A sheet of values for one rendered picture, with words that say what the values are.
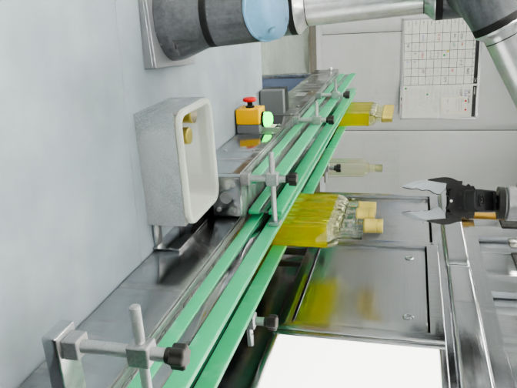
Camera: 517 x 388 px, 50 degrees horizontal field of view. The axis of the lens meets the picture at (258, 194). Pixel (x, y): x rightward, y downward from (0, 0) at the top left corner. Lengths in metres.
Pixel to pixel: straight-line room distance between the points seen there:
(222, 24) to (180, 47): 0.10
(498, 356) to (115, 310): 0.72
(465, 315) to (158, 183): 0.69
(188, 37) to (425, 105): 6.21
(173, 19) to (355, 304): 0.70
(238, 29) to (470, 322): 0.74
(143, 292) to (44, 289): 0.20
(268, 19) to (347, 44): 6.10
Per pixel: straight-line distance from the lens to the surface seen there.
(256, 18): 1.07
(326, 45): 7.20
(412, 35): 7.10
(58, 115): 0.87
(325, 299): 1.29
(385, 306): 1.27
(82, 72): 0.93
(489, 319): 1.31
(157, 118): 1.04
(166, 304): 0.94
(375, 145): 7.35
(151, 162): 1.07
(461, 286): 1.38
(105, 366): 0.83
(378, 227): 1.33
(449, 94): 7.20
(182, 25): 1.11
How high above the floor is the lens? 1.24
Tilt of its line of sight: 15 degrees down
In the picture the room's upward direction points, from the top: 92 degrees clockwise
